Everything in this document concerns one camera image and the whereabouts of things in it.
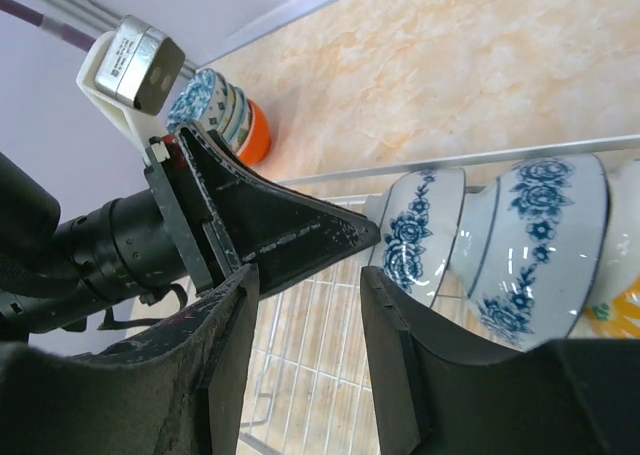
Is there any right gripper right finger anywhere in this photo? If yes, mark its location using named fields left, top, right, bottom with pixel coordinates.
left=360, top=266, right=639, bottom=454

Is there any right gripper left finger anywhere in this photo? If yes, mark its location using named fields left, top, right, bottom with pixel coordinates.
left=1, top=265, right=259, bottom=454

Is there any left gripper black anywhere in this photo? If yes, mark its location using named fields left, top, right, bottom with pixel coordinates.
left=144, top=121, right=380, bottom=296

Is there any white wire dish rack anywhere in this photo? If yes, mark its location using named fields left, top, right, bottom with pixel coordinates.
left=239, top=133, right=640, bottom=446

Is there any blue white patterned bowl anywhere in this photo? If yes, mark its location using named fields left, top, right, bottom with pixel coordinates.
left=449, top=154, right=609, bottom=351

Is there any yellow floral bowl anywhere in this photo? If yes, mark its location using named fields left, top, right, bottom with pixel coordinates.
left=582, top=159, right=639, bottom=339

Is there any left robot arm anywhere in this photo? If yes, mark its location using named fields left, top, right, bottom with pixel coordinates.
left=1, top=121, right=380, bottom=341

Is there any orange bottom stacked bowl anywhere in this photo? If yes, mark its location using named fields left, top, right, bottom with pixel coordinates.
left=239, top=100, right=272, bottom=166

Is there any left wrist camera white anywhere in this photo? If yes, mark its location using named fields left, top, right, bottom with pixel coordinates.
left=76, top=15, right=185, bottom=153

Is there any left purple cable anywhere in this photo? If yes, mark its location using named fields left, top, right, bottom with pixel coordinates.
left=0, top=0, right=99, bottom=54

